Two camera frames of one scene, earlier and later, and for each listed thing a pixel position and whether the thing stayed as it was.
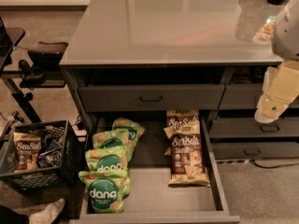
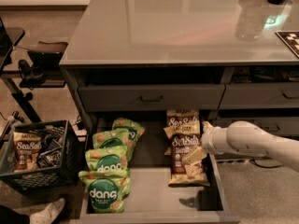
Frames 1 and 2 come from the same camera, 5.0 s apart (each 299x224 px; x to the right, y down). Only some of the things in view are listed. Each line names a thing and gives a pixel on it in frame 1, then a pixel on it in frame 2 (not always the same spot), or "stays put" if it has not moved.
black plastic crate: [41, 159] stays put
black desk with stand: [40, 67] stays put
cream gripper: [287, 35] to [209, 141]
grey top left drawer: [151, 97] stays put
